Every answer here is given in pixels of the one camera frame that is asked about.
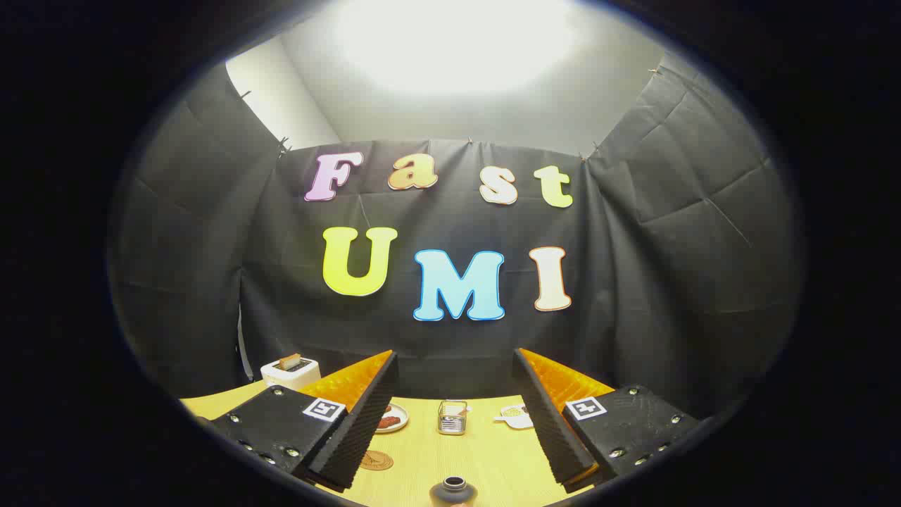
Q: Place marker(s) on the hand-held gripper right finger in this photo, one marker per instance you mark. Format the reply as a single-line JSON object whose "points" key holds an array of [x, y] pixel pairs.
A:
{"points": [[552, 429]]}

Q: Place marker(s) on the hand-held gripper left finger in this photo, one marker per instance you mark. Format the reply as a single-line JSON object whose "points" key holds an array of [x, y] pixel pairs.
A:
{"points": [[366, 422]]}

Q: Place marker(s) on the round brown coaster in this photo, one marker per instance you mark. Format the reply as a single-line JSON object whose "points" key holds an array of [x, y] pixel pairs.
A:
{"points": [[376, 460]]}

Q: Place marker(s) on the silver juice bottle green label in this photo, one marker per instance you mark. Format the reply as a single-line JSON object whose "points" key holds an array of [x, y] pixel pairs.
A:
{"points": [[454, 491]]}

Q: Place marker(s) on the white round plate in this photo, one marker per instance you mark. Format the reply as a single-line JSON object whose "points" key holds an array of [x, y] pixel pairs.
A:
{"points": [[399, 412]]}

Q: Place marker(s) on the white divided condiment dish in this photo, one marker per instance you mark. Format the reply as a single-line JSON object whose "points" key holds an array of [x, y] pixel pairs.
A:
{"points": [[517, 419]]}

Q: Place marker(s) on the light wooden table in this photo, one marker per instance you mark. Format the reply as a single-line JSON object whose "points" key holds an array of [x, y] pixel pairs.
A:
{"points": [[450, 458]]}

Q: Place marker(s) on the white toaster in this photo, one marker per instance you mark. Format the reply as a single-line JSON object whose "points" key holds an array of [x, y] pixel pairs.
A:
{"points": [[285, 377]]}

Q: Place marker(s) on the toast slice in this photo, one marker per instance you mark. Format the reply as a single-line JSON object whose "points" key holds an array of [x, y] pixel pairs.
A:
{"points": [[289, 362]]}

